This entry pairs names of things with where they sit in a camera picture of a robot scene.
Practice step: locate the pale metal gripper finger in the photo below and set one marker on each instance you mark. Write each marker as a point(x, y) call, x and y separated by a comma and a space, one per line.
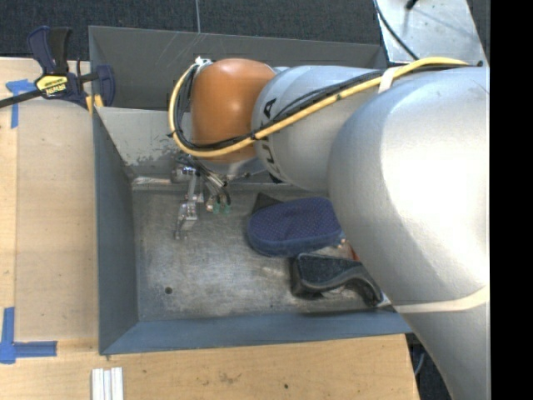
point(187, 213)
point(190, 198)

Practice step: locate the grey metal bin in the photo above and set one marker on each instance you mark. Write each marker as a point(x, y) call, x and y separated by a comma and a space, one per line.
point(208, 265)

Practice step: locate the blue dotted sponge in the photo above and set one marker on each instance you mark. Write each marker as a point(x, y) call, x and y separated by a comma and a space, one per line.
point(291, 225)

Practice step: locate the pale wood flat board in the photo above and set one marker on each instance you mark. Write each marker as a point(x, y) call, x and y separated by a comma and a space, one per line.
point(54, 223)

